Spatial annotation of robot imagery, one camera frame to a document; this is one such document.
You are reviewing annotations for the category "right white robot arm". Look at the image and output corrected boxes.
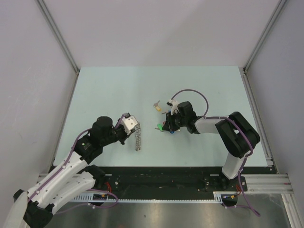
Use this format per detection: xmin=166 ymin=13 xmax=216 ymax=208
xmin=162 ymin=99 xmax=260 ymax=190

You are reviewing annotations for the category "aluminium rail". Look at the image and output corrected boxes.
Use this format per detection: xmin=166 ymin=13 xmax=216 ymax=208
xmin=37 ymin=173 xmax=48 ymax=183
xmin=239 ymin=68 xmax=294 ymax=194

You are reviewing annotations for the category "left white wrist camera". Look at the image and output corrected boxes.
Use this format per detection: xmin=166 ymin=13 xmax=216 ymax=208
xmin=121 ymin=114 xmax=138 ymax=135

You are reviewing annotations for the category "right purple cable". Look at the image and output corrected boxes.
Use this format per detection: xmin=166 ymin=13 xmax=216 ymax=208
xmin=171 ymin=88 xmax=261 ymax=217

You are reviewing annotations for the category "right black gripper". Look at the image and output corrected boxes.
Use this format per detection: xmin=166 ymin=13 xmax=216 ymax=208
xmin=162 ymin=111 xmax=188 ymax=132

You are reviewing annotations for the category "yellow tag key far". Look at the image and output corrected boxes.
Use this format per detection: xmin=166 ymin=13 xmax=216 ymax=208
xmin=153 ymin=100 xmax=162 ymax=112

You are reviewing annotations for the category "right aluminium frame post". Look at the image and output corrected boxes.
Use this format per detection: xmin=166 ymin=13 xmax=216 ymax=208
xmin=243 ymin=0 xmax=289 ymax=74

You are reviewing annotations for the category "left aluminium rail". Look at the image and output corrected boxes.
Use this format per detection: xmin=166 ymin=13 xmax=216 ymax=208
xmin=37 ymin=173 xmax=48 ymax=183

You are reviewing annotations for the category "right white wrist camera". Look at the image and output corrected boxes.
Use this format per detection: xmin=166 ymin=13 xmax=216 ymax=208
xmin=167 ymin=99 xmax=180 ymax=115

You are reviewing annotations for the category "left aluminium frame post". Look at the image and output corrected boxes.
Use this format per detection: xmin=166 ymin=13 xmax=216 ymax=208
xmin=35 ymin=0 xmax=80 ymax=75

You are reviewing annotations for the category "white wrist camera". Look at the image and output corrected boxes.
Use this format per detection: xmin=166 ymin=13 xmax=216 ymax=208
xmin=121 ymin=114 xmax=138 ymax=135
xmin=167 ymin=99 xmax=180 ymax=115

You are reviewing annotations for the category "green tag key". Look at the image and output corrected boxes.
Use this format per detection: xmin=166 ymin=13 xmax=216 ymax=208
xmin=155 ymin=123 xmax=163 ymax=132

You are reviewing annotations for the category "aluminium frame post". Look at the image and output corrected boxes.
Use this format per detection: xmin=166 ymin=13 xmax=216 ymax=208
xmin=35 ymin=0 xmax=80 ymax=75
xmin=243 ymin=0 xmax=289 ymax=74

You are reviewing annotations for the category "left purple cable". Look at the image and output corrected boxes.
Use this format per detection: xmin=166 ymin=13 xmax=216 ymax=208
xmin=27 ymin=114 xmax=126 ymax=214

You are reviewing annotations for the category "purple cable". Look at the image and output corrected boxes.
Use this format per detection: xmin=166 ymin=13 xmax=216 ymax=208
xmin=171 ymin=88 xmax=261 ymax=217
xmin=27 ymin=114 xmax=126 ymax=214

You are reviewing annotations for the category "right aluminium rail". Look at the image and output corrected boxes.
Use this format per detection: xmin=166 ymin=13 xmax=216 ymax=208
xmin=239 ymin=68 xmax=294 ymax=194

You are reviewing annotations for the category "metal ring key organizer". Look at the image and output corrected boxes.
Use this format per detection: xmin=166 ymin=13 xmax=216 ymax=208
xmin=135 ymin=123 xmax=142 ymax=152

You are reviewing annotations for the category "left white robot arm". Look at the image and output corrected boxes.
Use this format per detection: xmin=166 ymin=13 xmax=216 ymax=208
xmin=4 ymin=113 xmax=138 ymax=228

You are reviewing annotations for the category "grey slotted cable duct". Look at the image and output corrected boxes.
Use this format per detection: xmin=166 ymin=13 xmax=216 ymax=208
xmin=71 ymin=192 xmax=223 ymax=204

